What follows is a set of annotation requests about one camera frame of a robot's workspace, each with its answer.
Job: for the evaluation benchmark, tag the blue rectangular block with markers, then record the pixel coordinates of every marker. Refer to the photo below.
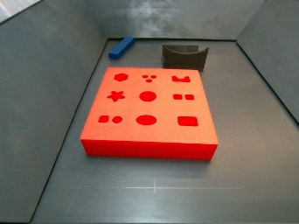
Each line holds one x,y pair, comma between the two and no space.
120,48

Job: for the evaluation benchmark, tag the red foam shape board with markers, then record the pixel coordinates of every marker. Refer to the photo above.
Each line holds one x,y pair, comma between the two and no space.
149,114

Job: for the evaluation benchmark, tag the black curved fixture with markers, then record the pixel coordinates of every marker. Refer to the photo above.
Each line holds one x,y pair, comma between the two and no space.
184,56

